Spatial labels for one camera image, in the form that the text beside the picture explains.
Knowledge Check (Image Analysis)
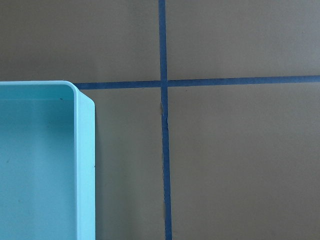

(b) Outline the light blue plastic bin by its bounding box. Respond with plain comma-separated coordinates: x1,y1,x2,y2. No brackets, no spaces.
0,80,96,240

